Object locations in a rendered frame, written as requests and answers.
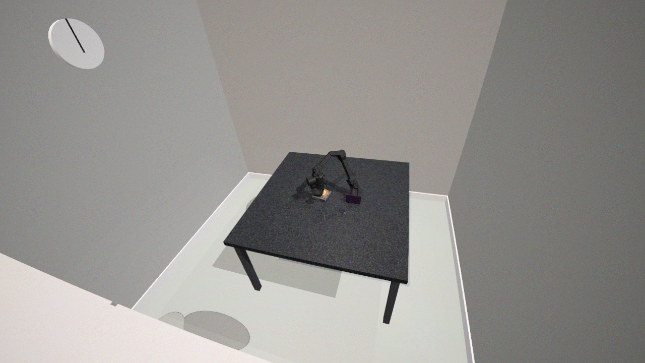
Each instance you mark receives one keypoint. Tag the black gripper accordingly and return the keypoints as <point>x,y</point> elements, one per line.
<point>320,189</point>

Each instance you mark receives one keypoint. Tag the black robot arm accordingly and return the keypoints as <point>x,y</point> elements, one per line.
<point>341,155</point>

